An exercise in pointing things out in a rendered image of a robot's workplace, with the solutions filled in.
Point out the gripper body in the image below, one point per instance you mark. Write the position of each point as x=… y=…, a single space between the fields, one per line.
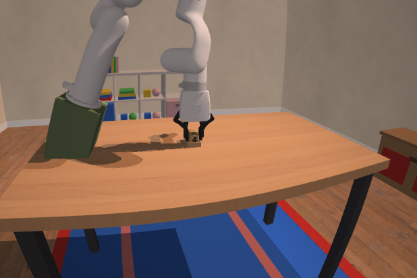
x=194 y=106

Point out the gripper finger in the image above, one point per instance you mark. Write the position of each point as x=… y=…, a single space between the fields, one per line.
x=183 y=125
x=204 y=124

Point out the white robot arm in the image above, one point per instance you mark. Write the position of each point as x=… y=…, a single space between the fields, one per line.
x=111 y=24

